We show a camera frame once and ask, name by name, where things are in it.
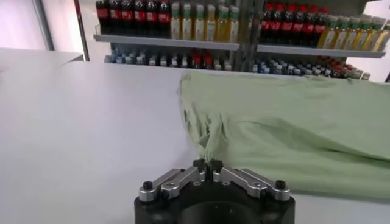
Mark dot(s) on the green cap yellow tea bottle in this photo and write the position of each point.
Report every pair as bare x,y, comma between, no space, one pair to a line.
234,29
326,38
350,39
338,38
210,28
362,39
222,29
198,27
383,41
186,26
373,41
175,25

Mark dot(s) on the dark slanted metal pole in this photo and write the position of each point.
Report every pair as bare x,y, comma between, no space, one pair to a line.
81,30

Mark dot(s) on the small white label dark bottle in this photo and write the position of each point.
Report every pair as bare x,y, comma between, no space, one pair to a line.
184,62
163,61
174,61
317,72
307,71
151,60
327,72
296,70

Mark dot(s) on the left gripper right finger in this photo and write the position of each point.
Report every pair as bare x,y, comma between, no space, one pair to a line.
243,181

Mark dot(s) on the small blue water bottle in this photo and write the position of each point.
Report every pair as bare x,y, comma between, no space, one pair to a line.
265,67
109,58
256,67
119,58

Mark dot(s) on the small red cap cola bottle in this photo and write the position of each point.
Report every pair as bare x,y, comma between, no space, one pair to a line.
208,61
347,72
196,61
336,70

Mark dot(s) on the light green polo shirt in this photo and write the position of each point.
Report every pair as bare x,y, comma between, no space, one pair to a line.
289,137

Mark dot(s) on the grey window frame post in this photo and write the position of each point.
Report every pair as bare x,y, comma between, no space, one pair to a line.
43,24

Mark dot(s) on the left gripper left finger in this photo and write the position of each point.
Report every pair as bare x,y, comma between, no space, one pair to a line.
179,182

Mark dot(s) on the small yellow tea bottle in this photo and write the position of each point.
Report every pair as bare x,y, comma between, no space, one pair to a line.
217,64
365,75
357,74
227,65

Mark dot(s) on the small green drink bottle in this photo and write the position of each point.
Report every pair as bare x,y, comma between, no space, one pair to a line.
128,58
275,68
285,69
139,59

